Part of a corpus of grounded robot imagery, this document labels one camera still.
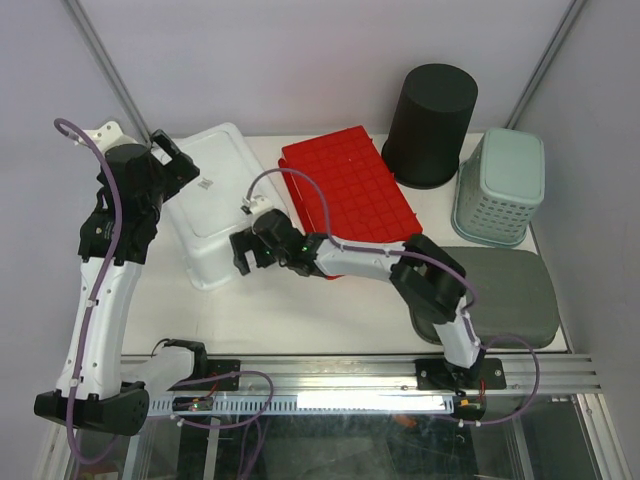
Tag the white plastic bin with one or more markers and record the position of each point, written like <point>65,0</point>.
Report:
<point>207,211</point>

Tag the teal perforated plastic basket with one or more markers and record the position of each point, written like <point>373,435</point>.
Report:
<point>499,188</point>

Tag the red plastic tray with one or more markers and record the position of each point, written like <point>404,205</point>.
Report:
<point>349,204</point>

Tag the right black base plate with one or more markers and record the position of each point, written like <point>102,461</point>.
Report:
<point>435,373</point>

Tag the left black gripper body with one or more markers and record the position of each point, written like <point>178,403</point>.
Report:
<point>160,193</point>

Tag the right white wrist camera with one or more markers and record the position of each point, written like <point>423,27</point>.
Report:
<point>256,205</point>

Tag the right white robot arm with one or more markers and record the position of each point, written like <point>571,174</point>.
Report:
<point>431,283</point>

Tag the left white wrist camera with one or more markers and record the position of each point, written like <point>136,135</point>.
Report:
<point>109,135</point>

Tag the white slotted cable duct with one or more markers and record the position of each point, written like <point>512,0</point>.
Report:
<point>309,403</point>

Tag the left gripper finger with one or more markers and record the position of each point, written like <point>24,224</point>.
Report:
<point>179,173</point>
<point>162,140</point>

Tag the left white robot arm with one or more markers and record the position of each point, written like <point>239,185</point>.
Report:
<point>93,392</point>

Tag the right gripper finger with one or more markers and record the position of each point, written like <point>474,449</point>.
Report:
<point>242,242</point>
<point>263,258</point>

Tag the aluminium mounting rail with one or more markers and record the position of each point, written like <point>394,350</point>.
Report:
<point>508,374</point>

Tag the left aluminium frame post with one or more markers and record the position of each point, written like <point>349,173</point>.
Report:
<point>90,37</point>

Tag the aluminium frame post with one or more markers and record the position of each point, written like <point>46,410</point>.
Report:
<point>559,36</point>
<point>90,37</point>

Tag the large black plastic bucket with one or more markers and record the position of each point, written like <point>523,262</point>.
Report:
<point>429,125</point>

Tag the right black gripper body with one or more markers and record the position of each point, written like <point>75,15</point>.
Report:
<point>281,255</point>

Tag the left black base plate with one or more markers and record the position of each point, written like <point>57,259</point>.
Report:
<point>216,374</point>

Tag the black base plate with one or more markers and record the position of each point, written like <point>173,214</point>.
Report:
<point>216,374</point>
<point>435,373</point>

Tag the right aluminium frame post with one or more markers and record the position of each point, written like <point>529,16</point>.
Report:
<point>559,36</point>

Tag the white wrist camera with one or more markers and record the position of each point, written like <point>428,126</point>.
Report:
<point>256,205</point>
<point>109,135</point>

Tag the grey plastic tray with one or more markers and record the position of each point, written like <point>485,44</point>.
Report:
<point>516,294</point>

